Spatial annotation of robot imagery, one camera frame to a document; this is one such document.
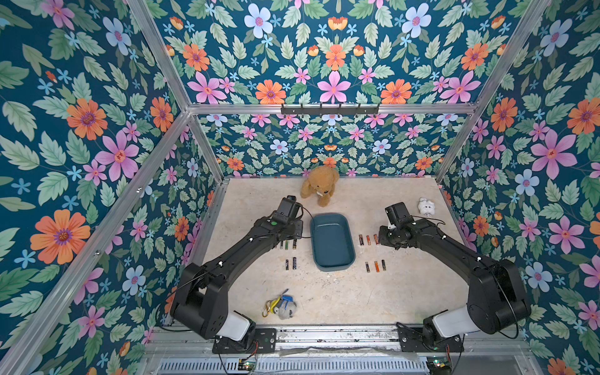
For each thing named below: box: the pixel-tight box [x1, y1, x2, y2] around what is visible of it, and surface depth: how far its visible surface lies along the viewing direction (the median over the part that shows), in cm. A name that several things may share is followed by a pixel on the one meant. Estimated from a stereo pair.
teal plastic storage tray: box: [310, 212, 356, 272], surface depth 97 cm
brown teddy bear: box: [300, 166, 340, 208], surface depth 100 cm
